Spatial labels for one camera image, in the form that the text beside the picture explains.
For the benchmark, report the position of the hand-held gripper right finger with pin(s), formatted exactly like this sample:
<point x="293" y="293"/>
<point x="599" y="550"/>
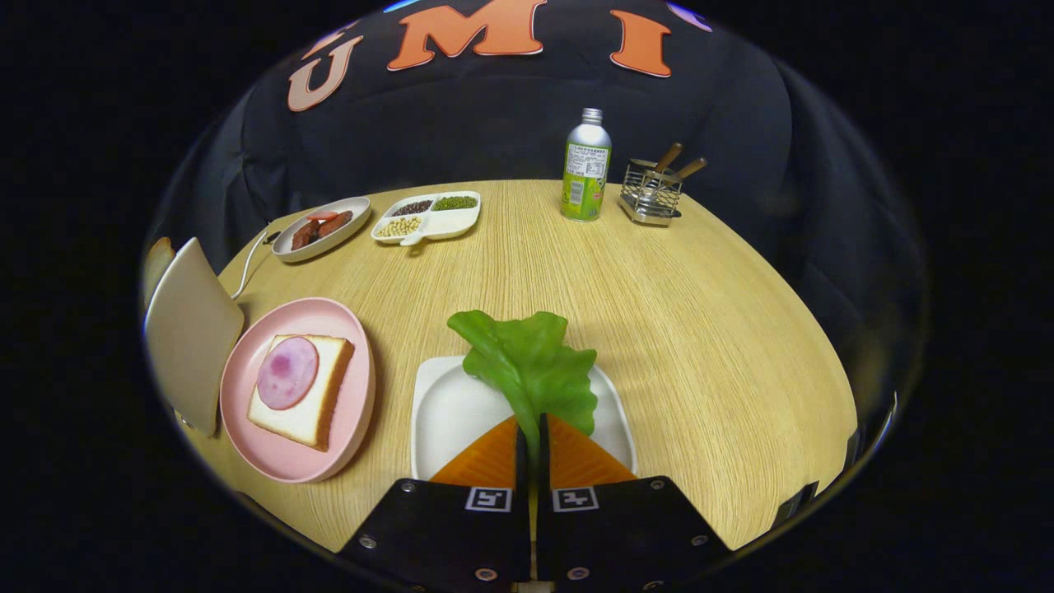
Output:
<point x="626" y="535"/>

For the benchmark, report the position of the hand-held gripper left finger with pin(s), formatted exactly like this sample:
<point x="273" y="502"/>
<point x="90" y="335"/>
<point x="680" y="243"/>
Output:
<point x="445" y="535"/>

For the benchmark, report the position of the green lettuce leaf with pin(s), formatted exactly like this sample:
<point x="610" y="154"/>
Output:
<point x="527" y="362"/>

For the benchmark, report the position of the white square plate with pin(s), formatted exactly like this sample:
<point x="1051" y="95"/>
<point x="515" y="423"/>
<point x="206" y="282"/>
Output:
<point x="453" y="412"/>

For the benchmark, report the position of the white bread slice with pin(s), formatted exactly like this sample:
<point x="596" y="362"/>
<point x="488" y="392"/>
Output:
<point x="317" y="416"/>

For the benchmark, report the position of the pink round plate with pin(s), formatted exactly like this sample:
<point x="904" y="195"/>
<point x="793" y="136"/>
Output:
<point x="284" y="461"/>

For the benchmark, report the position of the pink ham slice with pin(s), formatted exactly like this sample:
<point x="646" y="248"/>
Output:
<point x="286" y="372"/>

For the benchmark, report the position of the pile of yellow soybeans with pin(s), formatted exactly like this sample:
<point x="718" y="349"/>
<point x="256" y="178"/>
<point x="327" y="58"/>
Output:
<point x="401" y="226"/>

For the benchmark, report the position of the white divided dish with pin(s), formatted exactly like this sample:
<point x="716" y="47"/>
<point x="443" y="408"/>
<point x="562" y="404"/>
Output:
<point x="453" y="221"/>

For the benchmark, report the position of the beige toaster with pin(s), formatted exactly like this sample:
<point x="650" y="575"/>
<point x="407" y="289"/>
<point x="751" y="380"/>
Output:
<point x="193" y="329"/>

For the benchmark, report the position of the brown meat piece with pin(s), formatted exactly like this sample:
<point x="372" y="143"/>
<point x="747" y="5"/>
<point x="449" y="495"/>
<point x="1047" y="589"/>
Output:
<point x="338" y="224"/>
<point x="305" y="235"/>

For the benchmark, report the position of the pile of dark red beans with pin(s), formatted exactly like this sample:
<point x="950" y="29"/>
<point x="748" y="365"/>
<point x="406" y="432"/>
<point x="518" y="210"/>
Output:
<point x="412" y="207"/>

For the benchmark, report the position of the grey oval plate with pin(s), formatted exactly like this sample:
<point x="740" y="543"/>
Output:
<point x="284" y="246"/>

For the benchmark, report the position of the pile of green beans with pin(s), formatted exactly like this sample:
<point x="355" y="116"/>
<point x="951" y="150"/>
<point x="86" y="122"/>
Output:
<point x="454" y="202"/>

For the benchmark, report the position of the small pink food slice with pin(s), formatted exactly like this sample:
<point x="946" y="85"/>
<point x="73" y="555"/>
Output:
<point x="321" y="216"/>

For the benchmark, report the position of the silver bottle with green label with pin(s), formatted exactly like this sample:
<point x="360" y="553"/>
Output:
<point x="586" y="173"/>

